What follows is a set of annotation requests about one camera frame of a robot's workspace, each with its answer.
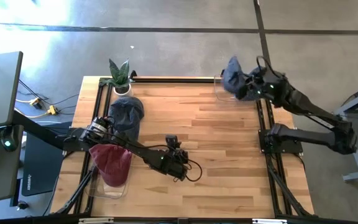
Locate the black caster wheel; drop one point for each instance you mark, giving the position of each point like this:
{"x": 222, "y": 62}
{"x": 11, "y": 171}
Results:
{"x": 22, "y": 205}

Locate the clear plastic bin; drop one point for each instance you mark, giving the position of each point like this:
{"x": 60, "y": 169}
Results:
{"x": 110, "y": 193}
{"x": 221, "y": 93}

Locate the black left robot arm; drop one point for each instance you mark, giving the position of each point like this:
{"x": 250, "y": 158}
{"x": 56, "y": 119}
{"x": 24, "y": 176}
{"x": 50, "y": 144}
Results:
{"x": 141, "y": 152}

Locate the black laptop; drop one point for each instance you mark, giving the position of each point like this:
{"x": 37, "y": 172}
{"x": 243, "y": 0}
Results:
{"x": 42, "y": 165}

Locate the black diagonal beam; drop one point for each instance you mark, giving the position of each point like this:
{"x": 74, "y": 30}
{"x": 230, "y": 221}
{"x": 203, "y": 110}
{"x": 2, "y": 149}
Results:
{"x": 36, "y": 129}

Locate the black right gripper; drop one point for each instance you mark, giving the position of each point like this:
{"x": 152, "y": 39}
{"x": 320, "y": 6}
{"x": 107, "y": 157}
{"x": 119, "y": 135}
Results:
{"x": 267, "y": 85}

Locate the green snake plant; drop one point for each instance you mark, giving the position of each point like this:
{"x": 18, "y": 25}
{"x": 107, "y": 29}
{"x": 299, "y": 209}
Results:
{"x": 120, "y": 73}

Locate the silver metal bracket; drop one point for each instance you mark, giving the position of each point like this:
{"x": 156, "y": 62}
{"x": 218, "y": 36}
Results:
{"x": 269, "y": 221}
{"x": 95, "y": 221}

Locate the black frame bracket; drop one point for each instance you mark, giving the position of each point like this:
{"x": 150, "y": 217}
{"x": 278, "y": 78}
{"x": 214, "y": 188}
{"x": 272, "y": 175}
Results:
{"x": 133, "y": 74}

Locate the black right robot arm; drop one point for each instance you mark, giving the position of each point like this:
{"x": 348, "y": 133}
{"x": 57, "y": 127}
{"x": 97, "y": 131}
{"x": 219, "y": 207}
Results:
{"x": 306, "y": 137}

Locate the black aluminium table frame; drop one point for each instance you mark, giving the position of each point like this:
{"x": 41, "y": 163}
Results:
{"x": 182, "y": 80}

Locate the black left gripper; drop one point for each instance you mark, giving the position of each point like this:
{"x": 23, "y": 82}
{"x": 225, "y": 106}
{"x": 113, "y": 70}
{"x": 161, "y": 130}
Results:
{"x": 177, "y": 157}

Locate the white plant pot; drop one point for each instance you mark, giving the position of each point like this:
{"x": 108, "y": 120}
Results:
{"x": 126, "y": 92}

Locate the black computer mouse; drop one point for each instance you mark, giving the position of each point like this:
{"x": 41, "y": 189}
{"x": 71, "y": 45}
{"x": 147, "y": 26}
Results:
{"x": 9, "y": 137}

